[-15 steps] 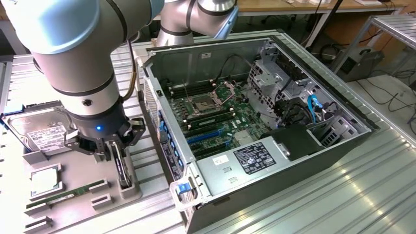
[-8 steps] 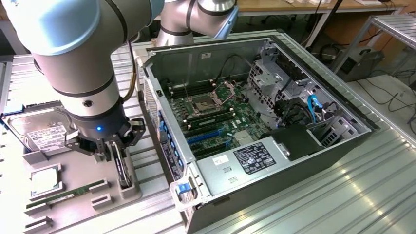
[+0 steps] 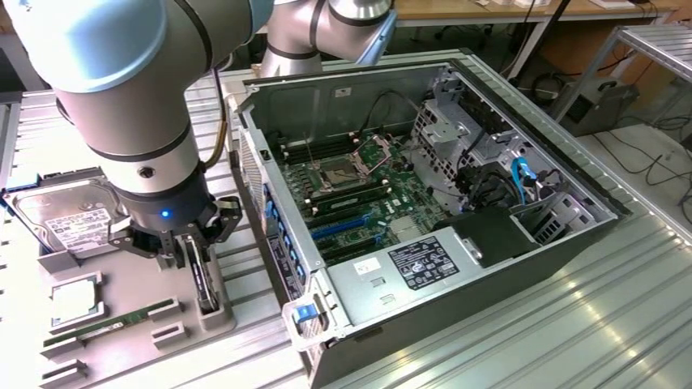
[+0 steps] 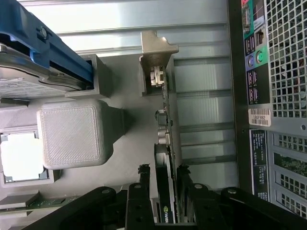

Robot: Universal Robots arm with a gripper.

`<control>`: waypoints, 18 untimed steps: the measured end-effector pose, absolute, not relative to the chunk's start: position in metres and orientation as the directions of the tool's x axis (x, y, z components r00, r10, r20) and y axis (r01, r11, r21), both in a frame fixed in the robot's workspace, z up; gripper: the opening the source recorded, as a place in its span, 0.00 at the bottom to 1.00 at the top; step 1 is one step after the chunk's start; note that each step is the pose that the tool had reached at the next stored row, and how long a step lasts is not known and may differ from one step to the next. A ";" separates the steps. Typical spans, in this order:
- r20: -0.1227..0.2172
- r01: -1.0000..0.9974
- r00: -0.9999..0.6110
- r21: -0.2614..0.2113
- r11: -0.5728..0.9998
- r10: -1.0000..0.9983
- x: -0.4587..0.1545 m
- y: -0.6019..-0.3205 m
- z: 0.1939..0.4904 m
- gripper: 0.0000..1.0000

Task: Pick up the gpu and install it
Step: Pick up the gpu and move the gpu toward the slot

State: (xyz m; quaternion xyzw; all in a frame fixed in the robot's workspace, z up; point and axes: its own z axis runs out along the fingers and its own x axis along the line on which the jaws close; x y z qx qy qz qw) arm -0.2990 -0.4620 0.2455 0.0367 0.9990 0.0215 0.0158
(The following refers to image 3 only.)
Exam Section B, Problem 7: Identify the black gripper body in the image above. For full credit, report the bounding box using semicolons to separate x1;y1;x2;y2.
112;173;219;245

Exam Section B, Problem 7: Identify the black graphics card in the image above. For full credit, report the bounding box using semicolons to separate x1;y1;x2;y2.
180;234;224;315

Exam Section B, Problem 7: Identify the silver hard disk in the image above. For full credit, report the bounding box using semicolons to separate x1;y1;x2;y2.
1;173;132;260

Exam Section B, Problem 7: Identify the blue expansion slot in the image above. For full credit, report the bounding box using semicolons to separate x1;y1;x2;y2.
311;217;364;241

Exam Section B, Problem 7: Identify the green RAM stick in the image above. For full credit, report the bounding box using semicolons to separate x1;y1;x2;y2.
43;300;180;346

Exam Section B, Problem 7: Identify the silver CPU chip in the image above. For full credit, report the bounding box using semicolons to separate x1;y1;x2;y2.
49;280;105;328

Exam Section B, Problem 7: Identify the black RAM stick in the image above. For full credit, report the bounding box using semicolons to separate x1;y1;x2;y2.
308;188;392;215

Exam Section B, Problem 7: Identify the CPU socket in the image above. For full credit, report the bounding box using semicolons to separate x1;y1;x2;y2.
317;160;380;196

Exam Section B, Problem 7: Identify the grey parts rack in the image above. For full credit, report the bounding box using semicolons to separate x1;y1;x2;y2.
32;242;237;389

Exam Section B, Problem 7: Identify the green motherboard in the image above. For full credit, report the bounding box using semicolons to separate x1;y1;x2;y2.
277;131;453;267

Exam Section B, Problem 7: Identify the metal socket cover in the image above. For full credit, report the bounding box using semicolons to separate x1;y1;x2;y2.
349;135;395;166

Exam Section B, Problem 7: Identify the grey power supply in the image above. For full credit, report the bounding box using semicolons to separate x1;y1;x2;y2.
325;225;483;327

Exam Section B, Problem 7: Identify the metal disk bay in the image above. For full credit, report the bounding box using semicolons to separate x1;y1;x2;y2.
409;98;491;198

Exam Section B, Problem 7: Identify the black plastic shroud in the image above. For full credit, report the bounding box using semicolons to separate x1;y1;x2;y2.
447;208;543;269

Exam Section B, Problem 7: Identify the open black PC case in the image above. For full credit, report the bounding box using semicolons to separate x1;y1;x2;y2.
225;58;635;384

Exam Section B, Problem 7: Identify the wooden desk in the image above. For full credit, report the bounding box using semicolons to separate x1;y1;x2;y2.
392;0;677;26

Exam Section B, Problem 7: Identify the black box device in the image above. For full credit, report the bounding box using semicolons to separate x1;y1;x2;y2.
552;78;640;138

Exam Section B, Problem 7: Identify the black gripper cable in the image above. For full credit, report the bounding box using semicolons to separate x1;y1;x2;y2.
201;66;229;168

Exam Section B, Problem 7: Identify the black looped wire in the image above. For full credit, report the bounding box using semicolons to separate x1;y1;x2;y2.
363;90;421;135

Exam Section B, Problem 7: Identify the blue flat wire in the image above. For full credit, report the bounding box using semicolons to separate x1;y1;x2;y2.
509;156;543;204

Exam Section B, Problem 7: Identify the black floor cable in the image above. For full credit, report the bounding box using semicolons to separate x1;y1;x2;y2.
592;117;692;187

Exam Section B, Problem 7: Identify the metal slat table frame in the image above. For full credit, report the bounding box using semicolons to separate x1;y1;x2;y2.
597;25;692;137

